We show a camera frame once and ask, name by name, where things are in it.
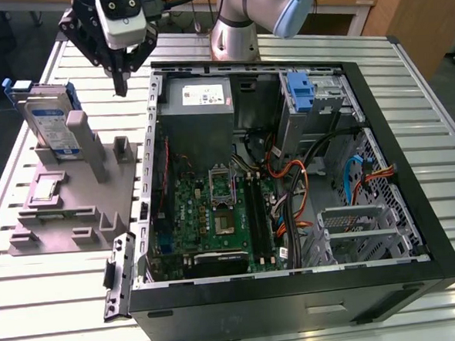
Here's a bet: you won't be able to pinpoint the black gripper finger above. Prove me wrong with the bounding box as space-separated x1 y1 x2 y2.
116 25 163 96
57 6 122 100

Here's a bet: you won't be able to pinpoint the hard disk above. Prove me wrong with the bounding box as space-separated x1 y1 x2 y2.
1 73 86 166

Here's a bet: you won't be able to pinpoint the orange red power wire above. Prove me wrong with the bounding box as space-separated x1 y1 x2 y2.
350 162 403 207

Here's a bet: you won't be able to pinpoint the perforated metal disk bay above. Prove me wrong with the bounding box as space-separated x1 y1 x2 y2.
298 201 427 269

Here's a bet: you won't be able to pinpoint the grey power supply unit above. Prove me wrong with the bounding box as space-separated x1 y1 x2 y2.
154 73 239 171

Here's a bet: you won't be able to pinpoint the silver CPU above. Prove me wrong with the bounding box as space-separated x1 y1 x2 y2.
33 181 59 201

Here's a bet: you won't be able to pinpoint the metal socket cover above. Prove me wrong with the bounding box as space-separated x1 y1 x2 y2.
206 162 239 211

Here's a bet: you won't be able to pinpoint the grey parts rack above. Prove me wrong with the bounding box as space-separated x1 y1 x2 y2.
0 108 147 258

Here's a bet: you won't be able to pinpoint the metal locking lever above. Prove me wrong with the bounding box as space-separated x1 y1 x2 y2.
230 164 240 203

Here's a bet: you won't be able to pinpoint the empty blue plastic drive carrier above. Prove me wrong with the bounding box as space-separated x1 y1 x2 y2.
287 71 317 114

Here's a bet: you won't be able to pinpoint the green motherboard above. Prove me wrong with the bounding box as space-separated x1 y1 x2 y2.
146 165 293 281

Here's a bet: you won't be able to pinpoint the green RAM stick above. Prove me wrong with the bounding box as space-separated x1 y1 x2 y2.
35 209 96 222

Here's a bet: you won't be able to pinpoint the grey metal drive bay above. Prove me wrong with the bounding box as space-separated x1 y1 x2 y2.
273 66 366 161

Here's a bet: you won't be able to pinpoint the CPU socket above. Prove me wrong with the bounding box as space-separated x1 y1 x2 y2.
212 210 245 238

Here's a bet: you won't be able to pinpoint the black RAM slot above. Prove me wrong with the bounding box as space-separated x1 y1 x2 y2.
244 170 267 267
254 170 277 266

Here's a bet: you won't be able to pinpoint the black graphics card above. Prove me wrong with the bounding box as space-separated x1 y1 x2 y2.
181 248 252 281

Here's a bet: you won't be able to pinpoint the black PC case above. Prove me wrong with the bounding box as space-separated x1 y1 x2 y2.
87 42 455 341

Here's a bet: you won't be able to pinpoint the brown wooden cabinet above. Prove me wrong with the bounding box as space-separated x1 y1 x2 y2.
363 0 455 86

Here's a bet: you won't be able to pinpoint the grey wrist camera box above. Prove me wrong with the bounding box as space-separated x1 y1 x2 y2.
95 0 148 51

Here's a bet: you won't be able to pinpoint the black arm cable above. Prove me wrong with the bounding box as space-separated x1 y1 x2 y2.
141 0 214 22

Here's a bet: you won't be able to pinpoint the red fan wire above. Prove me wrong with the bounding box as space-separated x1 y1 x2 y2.
152 137 175 219

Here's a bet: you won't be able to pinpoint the yellow black power wires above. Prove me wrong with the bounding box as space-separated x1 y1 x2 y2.
231 151 254 172

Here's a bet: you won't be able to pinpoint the orange wire loop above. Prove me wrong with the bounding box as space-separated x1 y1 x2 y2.
267 158 312 224

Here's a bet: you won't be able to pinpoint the blue data wire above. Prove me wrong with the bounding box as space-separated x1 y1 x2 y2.
341 152 376 208

